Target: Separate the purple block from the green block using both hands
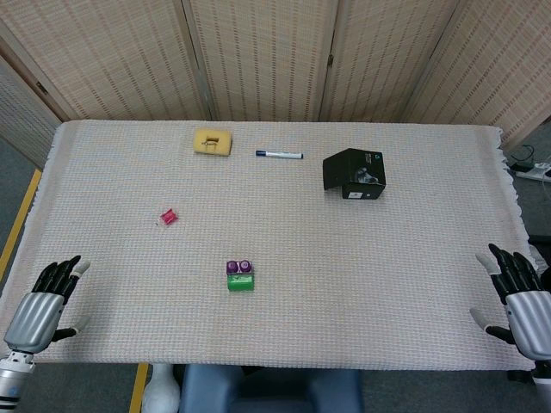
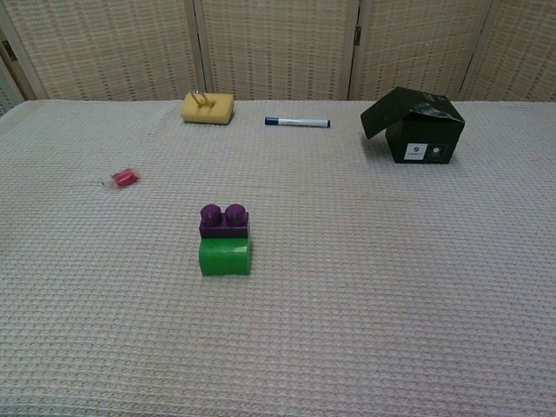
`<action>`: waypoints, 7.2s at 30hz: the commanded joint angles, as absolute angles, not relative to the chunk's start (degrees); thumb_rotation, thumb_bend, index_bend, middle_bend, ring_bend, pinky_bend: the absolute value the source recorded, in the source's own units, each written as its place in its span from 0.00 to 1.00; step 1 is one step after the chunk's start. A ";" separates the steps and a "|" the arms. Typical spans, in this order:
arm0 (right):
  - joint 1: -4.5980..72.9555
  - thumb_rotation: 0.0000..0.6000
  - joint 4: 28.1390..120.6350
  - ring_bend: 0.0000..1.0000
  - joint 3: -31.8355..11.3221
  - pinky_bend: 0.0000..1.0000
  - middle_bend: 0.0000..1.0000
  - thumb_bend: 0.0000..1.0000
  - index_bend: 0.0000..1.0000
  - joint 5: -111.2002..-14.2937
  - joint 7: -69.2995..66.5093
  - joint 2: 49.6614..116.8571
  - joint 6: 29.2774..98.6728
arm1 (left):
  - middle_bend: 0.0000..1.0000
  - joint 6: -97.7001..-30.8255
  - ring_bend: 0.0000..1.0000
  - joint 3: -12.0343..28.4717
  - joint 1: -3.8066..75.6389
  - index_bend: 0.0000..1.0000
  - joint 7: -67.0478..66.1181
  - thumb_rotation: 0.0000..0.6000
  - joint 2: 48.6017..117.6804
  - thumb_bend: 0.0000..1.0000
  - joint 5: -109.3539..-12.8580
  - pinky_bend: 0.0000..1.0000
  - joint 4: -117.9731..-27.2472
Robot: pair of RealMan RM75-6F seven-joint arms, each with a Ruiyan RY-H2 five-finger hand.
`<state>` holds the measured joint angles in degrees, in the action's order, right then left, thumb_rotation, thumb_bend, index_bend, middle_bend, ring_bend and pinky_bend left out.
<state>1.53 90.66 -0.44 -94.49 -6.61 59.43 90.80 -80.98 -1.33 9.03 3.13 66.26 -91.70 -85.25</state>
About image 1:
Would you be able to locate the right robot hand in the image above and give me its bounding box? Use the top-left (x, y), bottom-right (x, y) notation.
top-left (469, 243), bottom-right (551, 361)

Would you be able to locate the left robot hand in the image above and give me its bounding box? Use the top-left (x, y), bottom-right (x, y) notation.
top-left (3, 255), bottom-right (92, 354)

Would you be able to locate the purple building block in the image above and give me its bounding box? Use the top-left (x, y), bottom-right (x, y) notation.
top-left (226, 258), bottom-right (255, 275)

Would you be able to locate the green building block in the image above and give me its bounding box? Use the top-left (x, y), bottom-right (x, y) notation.
top-left (226, 273), bottom-right (256, 294)

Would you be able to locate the blue robot base seat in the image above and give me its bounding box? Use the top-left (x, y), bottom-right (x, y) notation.
top-left (178, 364), bottom-right (363, 413)

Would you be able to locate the white power strip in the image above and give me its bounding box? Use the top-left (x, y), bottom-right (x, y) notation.
top-left (514, 162), bottom-right (551, 182)

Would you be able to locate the small red wrapped object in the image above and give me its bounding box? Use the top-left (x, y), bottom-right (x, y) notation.
top-left (155, 207), bottom-right (180, 227)

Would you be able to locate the woven folding screen panel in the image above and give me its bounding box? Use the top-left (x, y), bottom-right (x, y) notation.
top-left (0, 0), bottom-right (213, 122)
top-left (404, 0), bottom-right (551, 151)
top-left (320, 0), bottom-right (474, 124)
top-left (183, 0), bottom-right (345, 122)
top-left (0, 55), bottom-right (57, 169)

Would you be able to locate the yellow sponge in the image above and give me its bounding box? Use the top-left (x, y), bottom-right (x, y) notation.
top-left (191, 128), bottom-right (234, 157)

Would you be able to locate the white woven tablecloth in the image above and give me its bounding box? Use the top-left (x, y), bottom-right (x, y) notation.
top-left (0, 120), bottom-right (538, 372)

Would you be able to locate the black cardboard box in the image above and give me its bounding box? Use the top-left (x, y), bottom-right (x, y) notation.
top-left (322, 147), bottom-right (387, 200)

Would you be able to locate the white marker with blue cap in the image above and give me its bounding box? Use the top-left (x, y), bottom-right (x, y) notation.
top-left (255, 149), bottom-right (305, 160)

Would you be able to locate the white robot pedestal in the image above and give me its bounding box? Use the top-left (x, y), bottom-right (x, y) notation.
top-left (141, 363), bottom-right (182, 413)

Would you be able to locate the black floor cable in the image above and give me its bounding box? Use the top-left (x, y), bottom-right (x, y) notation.
top-left (510, 145), bottom-right (537, 170)

